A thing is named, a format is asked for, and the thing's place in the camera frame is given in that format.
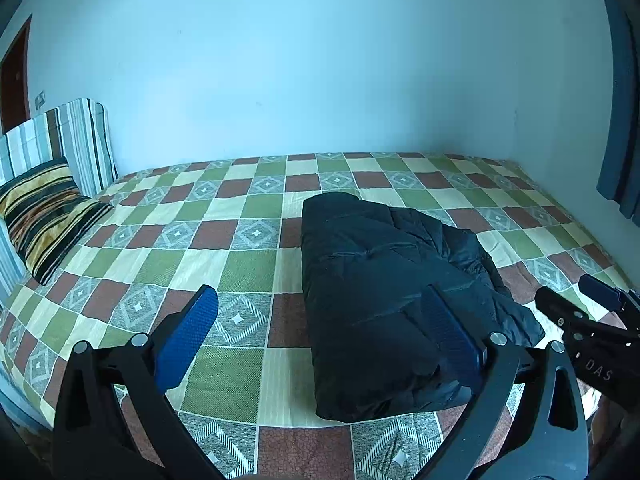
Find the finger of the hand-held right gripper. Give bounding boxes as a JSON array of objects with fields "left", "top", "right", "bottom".
[
  {"left": 579, "top": 274, "right": 640, "bottom": 331},
  {"left": 534, "top": 286, "right": 640, "bottom": 348}
]

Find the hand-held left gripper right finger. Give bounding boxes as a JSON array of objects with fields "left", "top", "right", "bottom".
[{"left": 422, "top": 284, "right": 593, "bottom": 480}]

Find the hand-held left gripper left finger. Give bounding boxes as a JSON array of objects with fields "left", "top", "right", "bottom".
[{"left": 52, "top": 285, "right": 226, "bottom": 480}]

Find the black quilted jacket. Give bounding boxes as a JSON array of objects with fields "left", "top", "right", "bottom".
[{"left": 301, "top": 192, "right": 546, "bottom": 423}]

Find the bed with checkered sheet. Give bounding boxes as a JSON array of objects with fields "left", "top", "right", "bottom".
[{"left": 0, "top": 152, "right": 633, "bottom": 480}]

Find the blue curtain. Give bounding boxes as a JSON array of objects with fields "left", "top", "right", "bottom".
[{"left": 596, "top": 10, "right": 640, "bottom": 218}]

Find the yellow black striped pillow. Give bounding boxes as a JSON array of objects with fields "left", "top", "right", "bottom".
[{"left": 0, "top": 156, "right": 113, "bottom": 286}]

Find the striped padded headboard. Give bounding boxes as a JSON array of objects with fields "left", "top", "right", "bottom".
[{"left": 0, "top": 99, "right": 118, "bottom": 306}]

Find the brown wooden door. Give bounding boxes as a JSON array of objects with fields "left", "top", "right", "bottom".
[{"left": 0, "top": 15, "right": 32, "bottom": 133}]

